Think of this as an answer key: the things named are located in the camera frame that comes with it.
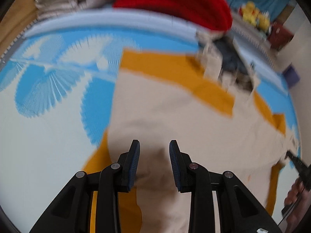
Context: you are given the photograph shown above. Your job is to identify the purple box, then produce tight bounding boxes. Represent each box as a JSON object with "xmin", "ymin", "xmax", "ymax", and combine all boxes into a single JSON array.
[{"xmin": 282, "ymin": 64, "xmax": 301, "ymax": 88}]

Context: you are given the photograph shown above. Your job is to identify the right hand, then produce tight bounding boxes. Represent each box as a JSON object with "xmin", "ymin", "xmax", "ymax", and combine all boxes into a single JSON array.
[{"xmin": 284, "ymin": 178, "xmax": 310, "ymax": 232}]

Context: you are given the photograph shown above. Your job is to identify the yellow plush toys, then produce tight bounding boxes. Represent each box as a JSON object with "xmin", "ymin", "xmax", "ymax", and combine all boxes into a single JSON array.
[{"xmin": 239, "ymin": 1, "xmax": 270, "ymax": 34}]

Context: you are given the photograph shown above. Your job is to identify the red folded blanket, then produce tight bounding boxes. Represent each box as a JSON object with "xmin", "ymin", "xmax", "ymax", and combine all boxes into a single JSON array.
[{"xmin": 113, "ymin": 0, "xmax": 232, "ymax": 32}]

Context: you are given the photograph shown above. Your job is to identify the blue white patterned bed sheet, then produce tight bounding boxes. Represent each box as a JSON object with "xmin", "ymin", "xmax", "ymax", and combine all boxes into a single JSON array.
[{"xmin": 1, "ymin": 9, "xmax": 295, "ymax": 232}]

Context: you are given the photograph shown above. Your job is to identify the beige and orange jacket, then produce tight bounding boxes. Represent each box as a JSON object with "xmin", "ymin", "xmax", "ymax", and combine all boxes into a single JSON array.
[{"xmin": 81, "ymin": 49, "xmax": 296, "ymax": 232}]

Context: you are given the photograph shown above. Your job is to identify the dark red bag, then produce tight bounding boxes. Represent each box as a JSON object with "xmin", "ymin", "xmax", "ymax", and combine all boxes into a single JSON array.
[{"xmin": 267, "ymin": 21, "xmax": 294, "ymax": 51}]

